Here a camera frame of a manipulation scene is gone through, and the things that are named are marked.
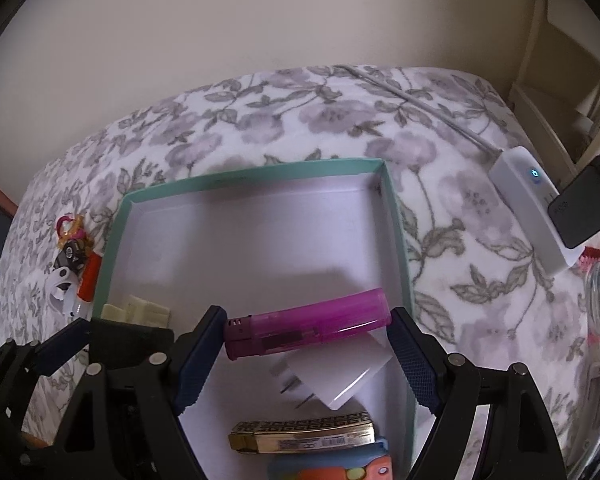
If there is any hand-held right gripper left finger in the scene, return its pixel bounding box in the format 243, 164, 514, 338
50, 304, 228, 480

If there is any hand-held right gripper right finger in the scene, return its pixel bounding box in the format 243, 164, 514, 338
387, 306, 568, 480

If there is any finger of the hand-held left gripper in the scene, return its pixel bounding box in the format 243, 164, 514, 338
0, 320, 94, 412
0, 402, 76, 480

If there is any purple lighter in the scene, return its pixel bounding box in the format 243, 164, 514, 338
223, 288, 392, 361

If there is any gold patterned harmonica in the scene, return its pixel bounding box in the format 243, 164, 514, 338
228, 411, 376, 456

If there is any orange blue purse toy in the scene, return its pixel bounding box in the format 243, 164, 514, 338
267, 437, 393, 480

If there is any teal cardboard box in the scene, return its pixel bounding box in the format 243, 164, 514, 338
97, 157, 418, 480

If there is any orange glue bottle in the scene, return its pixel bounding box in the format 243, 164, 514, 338
75, 251, 102, 318

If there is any white charger plug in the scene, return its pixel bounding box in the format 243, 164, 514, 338
269, 335, 393, 411

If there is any cream hair claw clip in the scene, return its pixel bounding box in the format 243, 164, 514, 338
101, 296, 172, 328

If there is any white power device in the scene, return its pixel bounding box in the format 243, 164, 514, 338
489, 146, 588, 276

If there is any pink red cloth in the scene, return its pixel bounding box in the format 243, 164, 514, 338
577, 245, 600, 273

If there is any black power adapter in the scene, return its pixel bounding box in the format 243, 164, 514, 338
547, 165, 600, 250

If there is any floral printed blanket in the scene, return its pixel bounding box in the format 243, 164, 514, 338
0, 64, 600, 480

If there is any cream wooden shelf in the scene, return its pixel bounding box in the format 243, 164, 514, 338
507, 0, 600, 186

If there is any pink yellow keychain charm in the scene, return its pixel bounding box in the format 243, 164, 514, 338
55, 214, 87, 251

